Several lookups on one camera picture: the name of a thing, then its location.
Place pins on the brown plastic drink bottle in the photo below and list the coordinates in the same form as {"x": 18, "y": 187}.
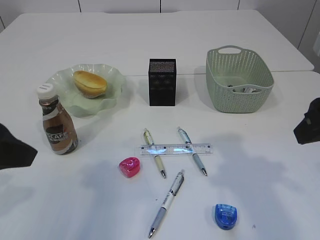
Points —
{"x": 57, "y": 123}

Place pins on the yellow bread roll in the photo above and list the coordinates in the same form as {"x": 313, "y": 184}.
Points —
{"x": 89, "y": 84}

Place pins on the blue-grey pen under ruler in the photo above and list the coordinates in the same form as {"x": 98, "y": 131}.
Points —
{"x": 183, "y": 134}

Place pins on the pink pencil sharpener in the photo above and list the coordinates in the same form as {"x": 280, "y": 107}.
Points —
{"x": 129, "y": 167}

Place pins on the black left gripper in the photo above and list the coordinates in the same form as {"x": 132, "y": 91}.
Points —
{"x": 14, "y": 153}

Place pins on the green wavy glass plate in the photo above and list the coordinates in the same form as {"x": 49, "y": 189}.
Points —
{"x": 75, "y": 102}

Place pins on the blue pencil sharpener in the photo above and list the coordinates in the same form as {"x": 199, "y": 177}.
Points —
{"x": 225, "y": 216}

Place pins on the white blue-grip pen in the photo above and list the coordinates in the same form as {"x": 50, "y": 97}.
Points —
{"x": 174, "y": 189}

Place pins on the yellow-green pen under ruler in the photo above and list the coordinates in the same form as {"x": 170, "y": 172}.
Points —
{"x": 150, "y": 142}

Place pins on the black mesh pen holder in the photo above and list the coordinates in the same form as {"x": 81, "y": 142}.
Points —
{"x": 162, "y": 76}

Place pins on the large paper ball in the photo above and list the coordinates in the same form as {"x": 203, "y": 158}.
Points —
{"x": 245, "y": 90}

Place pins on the green woven plastic basket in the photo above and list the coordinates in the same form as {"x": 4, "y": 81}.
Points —
{"x": 240, "y": 67}

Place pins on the clear plastic ruler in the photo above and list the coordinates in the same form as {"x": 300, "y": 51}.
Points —
{"x": 174, "y": 149}

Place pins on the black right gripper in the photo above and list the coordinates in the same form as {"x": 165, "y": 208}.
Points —
{"x": 308, "y": 130}

